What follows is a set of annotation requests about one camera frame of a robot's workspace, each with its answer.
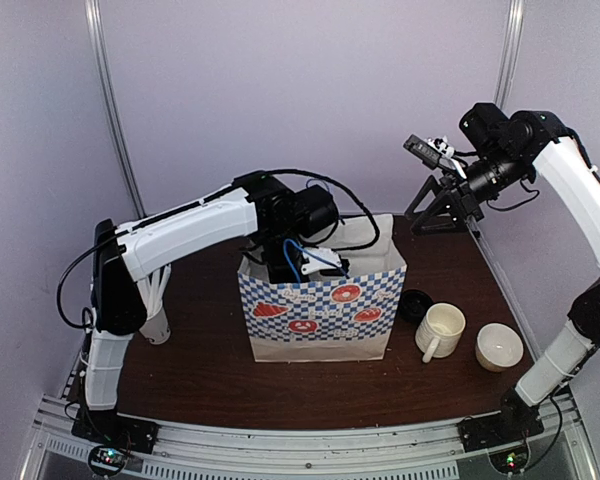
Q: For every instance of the aluminium frame post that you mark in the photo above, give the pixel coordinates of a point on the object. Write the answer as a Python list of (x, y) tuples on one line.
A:
[(98, 42), (510, 52)]

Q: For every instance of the cream ceramic bowl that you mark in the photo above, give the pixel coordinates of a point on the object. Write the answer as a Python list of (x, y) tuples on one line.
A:
[(498, 347)]

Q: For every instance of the right aluminium frame post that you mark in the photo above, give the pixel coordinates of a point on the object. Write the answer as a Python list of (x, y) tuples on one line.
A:
[(510, 52)]

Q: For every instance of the paper cup holding straws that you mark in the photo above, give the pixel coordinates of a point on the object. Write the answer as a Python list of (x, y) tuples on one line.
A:
[(156, 329)]

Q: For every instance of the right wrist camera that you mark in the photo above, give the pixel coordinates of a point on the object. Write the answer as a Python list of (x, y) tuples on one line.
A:
[(437, 154)]

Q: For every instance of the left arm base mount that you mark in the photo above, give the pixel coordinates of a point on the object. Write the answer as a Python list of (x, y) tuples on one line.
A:
[(111, 429)]

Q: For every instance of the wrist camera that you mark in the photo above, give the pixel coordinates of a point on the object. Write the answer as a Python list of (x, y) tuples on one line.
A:
[(437, 154), (319, 259)]

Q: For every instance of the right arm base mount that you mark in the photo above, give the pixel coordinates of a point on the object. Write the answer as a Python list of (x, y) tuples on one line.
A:
[(500, 428)]

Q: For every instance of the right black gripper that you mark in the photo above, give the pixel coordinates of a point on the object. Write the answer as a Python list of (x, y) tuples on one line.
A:
[(460, 200)]

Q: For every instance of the left aluminium frame post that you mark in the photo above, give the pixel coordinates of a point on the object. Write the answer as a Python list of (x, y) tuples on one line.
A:
[(98, 42)]

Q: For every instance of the stack of black lids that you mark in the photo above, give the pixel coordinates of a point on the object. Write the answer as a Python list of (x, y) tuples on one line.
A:
[(413, 305)]

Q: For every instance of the blue checkered paper bag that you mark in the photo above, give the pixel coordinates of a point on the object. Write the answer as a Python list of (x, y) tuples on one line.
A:
[(329, 319)]

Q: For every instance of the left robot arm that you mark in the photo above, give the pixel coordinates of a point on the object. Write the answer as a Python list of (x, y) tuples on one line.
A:
[(256, 205)]

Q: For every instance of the cream ceramic mug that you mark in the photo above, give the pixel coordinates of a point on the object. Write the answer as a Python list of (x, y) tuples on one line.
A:
[(439, 333)]

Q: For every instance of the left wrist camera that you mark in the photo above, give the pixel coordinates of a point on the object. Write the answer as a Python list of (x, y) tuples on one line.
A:
[(319, 259)]

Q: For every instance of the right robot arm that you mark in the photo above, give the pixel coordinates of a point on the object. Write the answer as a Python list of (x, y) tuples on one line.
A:
[(526, 146)]

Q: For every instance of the aluminium front rail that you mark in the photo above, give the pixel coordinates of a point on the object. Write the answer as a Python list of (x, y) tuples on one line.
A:
[(432, 450)]

